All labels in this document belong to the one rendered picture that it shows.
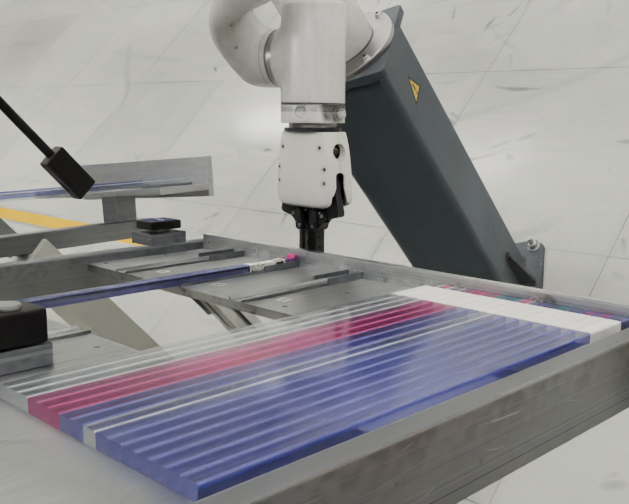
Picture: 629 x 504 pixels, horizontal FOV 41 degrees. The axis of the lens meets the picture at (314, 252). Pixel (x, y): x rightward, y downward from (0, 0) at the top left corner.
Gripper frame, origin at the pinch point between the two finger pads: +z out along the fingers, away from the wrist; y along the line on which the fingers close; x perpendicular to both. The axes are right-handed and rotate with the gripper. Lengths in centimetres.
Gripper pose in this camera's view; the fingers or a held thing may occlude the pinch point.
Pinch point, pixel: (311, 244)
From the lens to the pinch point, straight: 111.6
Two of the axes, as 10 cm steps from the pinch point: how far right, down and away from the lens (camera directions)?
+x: -7.0, 1.1, -7.0
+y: -7.1, -1.2, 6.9
